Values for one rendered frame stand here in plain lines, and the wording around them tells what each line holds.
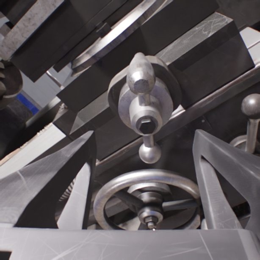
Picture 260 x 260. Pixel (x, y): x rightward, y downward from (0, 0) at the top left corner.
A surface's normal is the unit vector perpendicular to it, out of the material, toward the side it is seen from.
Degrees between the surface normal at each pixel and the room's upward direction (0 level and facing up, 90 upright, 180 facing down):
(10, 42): 90
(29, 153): 36
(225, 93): 90
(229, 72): 90
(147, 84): 94
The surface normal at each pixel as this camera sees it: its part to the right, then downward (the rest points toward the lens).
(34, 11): -0.04, 0.58
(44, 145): -0.51, -0.20
